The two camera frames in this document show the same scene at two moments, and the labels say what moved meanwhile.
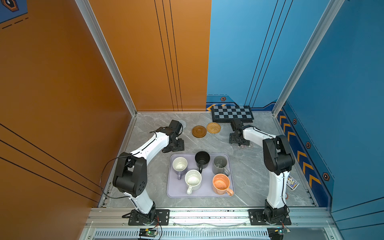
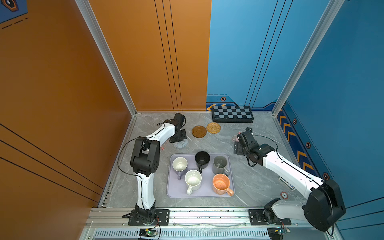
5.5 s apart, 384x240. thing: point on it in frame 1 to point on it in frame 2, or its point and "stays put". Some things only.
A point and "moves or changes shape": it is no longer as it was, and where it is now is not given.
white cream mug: x=193 y=178 stays put
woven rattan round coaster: x=213 y=127 stays put
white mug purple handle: x=179 y=164 stays put
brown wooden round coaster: x=199 y=131 stays put
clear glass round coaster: x=184 y=124 moves or changes shape
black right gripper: x=231 y=139 to x=237 y=148
